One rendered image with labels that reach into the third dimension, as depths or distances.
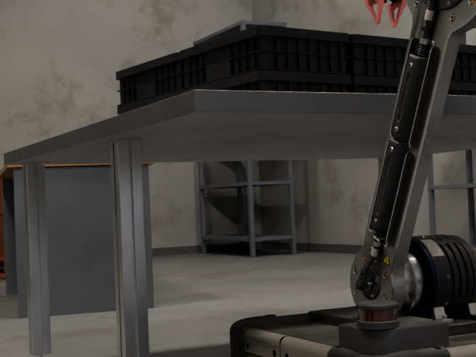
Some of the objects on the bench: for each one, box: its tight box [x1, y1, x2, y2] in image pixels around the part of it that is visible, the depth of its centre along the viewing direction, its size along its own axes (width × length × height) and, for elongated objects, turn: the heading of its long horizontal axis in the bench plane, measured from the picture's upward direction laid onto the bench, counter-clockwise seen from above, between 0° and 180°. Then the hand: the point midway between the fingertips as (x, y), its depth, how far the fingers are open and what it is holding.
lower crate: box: [117, 91, 181, 115], centre depth 274 cm, size 40×30×12 cm
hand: (386, 23), depth 252 cm, fingers open, 6 cm apart
